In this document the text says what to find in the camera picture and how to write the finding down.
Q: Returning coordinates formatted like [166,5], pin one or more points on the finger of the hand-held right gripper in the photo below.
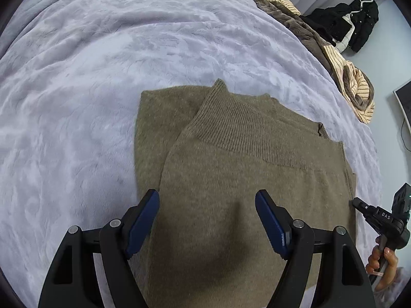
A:
[364,208]

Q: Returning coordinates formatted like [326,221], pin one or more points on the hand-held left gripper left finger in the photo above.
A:
[143,224]

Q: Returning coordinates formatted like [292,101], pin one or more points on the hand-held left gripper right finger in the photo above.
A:
[273,224]

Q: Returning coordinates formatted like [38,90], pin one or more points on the olive brown knit sweater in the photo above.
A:
[224,173]

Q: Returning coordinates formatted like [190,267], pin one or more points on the person's right hand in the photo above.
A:
[387,269]

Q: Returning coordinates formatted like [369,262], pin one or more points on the computer monitor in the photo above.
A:
[405,101]

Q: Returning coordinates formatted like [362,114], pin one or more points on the brown and cream striped garment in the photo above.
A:
[346,73]

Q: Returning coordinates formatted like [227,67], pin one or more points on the lavender plush blanket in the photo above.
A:
[96,86]

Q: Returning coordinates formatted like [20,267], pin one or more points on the white puffer jacket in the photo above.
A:
[345,38]

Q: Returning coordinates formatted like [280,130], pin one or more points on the black jacket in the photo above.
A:
[362,22]

